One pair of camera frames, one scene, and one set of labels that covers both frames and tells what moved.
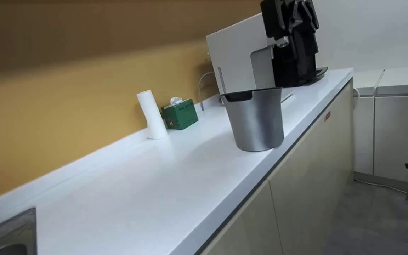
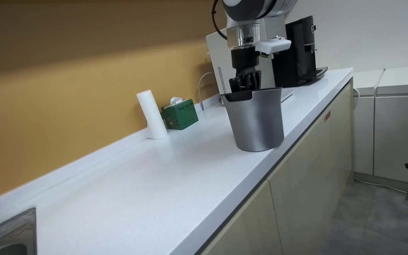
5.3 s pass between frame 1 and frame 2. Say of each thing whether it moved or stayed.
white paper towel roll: stayed
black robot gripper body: moved
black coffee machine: stayed
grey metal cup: stayed
